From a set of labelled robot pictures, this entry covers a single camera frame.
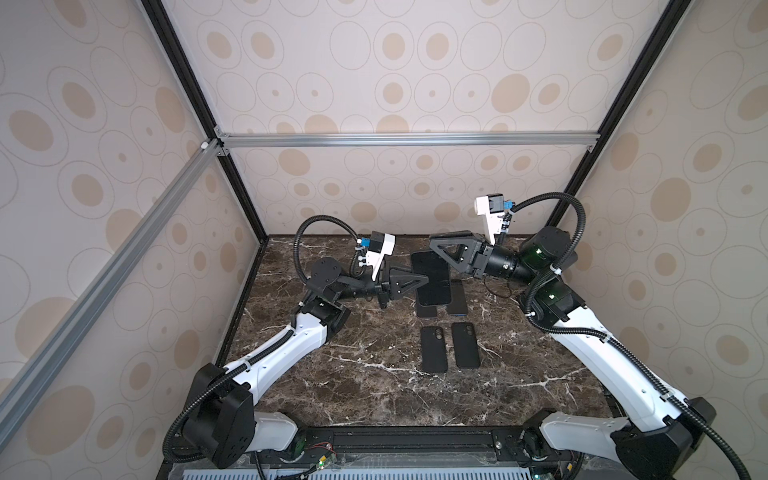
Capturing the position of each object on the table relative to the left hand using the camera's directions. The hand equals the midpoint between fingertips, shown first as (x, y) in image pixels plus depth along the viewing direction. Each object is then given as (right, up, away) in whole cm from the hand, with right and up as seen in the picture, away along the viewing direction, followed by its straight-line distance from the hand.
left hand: (430, 287), depth 57 cm
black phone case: (+5, -22, +33) cm, 40 cm away
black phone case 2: (+15, -21, +35) cm, 43 cm away
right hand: (0, +7, -4) cm, 8 cm away
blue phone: (+15, -10, +42) cm, 46 cm away
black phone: (+4, -11, +42) cm, 44 cm away
